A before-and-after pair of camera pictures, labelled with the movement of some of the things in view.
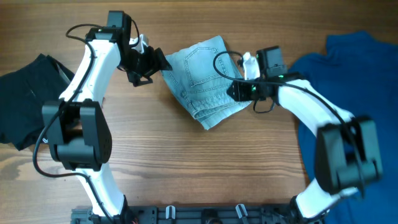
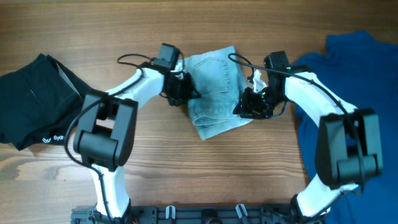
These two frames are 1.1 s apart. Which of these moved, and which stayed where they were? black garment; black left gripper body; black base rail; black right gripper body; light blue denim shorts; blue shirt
Moved: black left gripper body; light blue denim shorts; black right gripper body
Stayed: black base rail; black garment; blue shirt
